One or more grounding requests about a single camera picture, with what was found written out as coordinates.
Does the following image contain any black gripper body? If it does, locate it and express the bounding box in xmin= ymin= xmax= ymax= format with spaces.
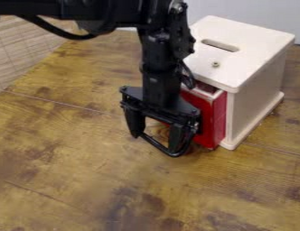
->
xmin=119 ymin=61 xmax=201 ymax=127

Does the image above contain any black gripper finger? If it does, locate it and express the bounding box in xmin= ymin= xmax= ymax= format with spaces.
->
xmin=123 ymin=107 xmax=144 ymax=138
xmin=169 ymin=124 xmax=194 ymax=153

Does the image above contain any black metal drawer handle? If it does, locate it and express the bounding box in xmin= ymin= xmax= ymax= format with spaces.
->
xmin=142 ymin=125 xmax=197 ymax=158

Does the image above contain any red drawer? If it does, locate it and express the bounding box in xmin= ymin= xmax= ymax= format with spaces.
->
xmin=181 ymin=82 xmax=227 ymax=150

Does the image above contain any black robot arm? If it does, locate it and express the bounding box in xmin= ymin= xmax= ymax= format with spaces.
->
xmin=0 ymin=0 xmax=201 ymax=157

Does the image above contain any white wooden box cabinet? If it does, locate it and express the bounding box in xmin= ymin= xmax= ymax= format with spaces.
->
xmin=185 ymin=15 xmax=294 ymax=150

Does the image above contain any woven mat at left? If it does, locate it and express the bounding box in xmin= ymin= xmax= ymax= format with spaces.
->
xmin=0 ymin=14 xmax=78 ymax=95

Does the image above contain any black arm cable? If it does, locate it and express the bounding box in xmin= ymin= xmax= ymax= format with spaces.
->
xmin=19 ymin=14 xmax=96 ymax=41

